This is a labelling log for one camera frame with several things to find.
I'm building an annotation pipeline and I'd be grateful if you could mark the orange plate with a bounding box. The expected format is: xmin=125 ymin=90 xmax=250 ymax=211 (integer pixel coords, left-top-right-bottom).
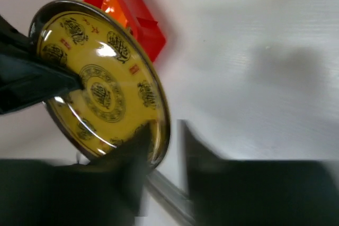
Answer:
xmin=101 ymin=0 xmax=133 ymax=34

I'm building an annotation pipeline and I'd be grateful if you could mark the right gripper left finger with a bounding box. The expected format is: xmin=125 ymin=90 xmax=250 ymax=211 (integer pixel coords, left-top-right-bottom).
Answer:
xmin=1 ymin=124 xmax=151 ymax=225

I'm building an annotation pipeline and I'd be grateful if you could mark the yellow brown patterned plate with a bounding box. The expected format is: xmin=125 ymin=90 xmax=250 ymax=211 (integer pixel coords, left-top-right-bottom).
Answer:
xmin=29 ymin=0 xmax=171 ymax=168

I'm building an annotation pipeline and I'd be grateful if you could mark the aluminium rail front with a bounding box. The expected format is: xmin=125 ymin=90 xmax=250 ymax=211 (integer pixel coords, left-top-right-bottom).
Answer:
xmin=145 ymin=169 xmax=195 ymax=225

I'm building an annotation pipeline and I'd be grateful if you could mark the red plastic bin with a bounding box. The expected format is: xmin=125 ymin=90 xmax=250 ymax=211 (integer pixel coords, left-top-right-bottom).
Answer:
xmin=83 ymin=0 xmax=166 ymax=62

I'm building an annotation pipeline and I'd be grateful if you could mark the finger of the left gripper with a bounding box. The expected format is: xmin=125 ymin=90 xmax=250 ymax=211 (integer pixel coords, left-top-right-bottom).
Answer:
xmin=1 ymin=17 xmax=82 ymax=115

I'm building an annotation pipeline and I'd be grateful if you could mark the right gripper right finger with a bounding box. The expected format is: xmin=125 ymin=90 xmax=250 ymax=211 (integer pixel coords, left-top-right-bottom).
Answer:
xmin=180 ymin=120 xmax=338 ymax=225

